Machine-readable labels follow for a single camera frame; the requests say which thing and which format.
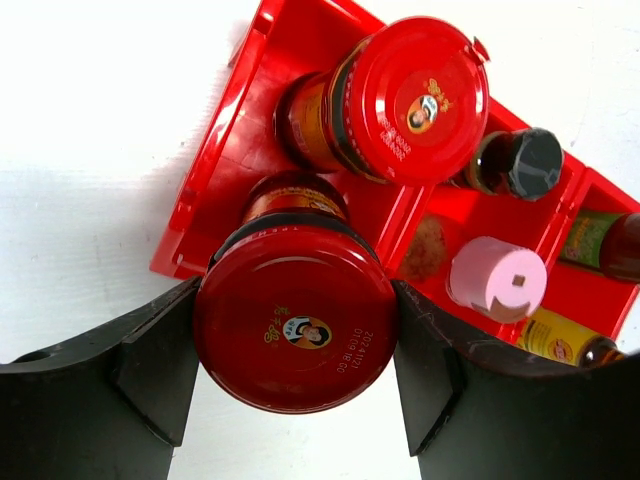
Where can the yellow cap sauce bottle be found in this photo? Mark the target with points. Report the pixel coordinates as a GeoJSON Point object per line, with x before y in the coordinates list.
{"type": "Point", "coordinates": [605, 243]}

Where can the small yellow label bottle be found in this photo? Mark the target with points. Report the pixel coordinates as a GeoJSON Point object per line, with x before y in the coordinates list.
{"type": "Point", "coordinates": [556, 338]}

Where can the pink cap spice jar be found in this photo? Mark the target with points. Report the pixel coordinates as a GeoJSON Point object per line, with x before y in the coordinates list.
{"type": "Point", "coordinates": [502, 281]}

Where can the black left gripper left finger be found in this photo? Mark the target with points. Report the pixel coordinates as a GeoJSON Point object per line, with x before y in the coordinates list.
{"type": "Point", "coordinates": [110, 403]}

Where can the black cap spice jar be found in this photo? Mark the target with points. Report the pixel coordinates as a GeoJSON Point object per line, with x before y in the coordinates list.
{"type": "Point", "coordinates": [525, 164]}

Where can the red lid sauce jar front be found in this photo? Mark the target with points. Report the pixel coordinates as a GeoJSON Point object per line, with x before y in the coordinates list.
{"type": "Point", "coordinates": [406, 105]}

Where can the red lid sauce jar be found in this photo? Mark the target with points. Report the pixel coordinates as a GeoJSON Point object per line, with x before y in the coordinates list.
{"type": "Point", "coordinates": [295, 314]}
{"type": "Point", "coordinates": [406, 105]}

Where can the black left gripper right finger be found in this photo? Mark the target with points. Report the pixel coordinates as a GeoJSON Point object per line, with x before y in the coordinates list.
{"type": "Point", "coordinates": [475, 407]}

